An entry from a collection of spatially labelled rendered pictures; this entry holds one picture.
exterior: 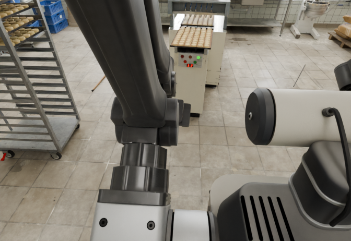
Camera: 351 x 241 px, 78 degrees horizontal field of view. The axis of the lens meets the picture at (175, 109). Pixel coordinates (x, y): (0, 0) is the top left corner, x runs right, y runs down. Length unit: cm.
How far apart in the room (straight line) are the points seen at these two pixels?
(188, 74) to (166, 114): 201
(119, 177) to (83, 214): 173
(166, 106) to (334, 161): 21
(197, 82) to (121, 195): 213
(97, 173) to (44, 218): 51
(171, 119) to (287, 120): 16
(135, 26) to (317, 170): 22
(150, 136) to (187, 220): 13
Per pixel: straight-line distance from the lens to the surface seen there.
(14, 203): 237
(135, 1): 18
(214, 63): 302
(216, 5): 288
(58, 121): 271
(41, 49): 232
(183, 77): 236
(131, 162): 32
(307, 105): 28
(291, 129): 27
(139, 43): 19
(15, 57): 187
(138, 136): 34
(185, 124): 58
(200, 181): 207
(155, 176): 31
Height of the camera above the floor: 171
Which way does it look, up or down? 38 degrees down
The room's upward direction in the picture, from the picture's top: straight up
